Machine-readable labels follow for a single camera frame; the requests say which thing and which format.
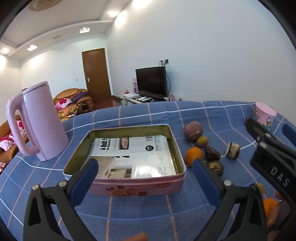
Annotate black television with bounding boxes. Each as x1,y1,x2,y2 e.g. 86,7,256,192
135,66,168,98

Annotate person's left hand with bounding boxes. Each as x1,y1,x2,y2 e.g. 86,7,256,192
126,233,148,241

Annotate blue plaid cloth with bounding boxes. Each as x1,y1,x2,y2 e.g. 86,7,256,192
0,100,296,241

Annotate pink electric kettle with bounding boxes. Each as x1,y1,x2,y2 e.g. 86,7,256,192
6,81,69,161

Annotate coffee table with snacks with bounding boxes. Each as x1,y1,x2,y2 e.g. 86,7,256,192
58,108,78,121

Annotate person's right hand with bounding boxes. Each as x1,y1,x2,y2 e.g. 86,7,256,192
267,214,281,229

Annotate orange leather sofa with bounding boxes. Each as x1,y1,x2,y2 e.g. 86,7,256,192
0,115,28,174

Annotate white television stand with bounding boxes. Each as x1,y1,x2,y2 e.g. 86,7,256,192
119,91,176,107

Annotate dark brown chestnut pale patch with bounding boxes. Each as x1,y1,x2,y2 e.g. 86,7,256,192
206,160,224,177

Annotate orange leather armchair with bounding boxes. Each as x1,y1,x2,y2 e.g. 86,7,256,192
54,88,95,115

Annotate purple passion fruit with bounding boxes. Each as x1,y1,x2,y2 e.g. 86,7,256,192
184,121,203,142

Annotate round ceiling lamp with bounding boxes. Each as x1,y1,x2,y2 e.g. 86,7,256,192
28,0,64,11

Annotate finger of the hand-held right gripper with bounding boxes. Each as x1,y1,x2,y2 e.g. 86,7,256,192
246,118,277,143
282,123,296,152

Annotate pink cartoon paper cup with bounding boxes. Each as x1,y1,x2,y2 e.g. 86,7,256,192
255,102,277,127

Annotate black power cable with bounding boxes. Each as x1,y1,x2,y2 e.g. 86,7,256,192
164,65,171,98

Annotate purple blanket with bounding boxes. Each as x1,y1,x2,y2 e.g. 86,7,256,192
72,91,89,103

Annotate brown wooden door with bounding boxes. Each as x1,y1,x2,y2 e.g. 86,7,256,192
81,48,112,102

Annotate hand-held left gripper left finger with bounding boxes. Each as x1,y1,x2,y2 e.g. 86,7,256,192
23,159,100,241

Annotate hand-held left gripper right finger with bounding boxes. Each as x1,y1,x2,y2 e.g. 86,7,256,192
191,158,269,241

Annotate pink metal tin box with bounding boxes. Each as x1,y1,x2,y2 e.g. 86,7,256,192
63,124,186,197

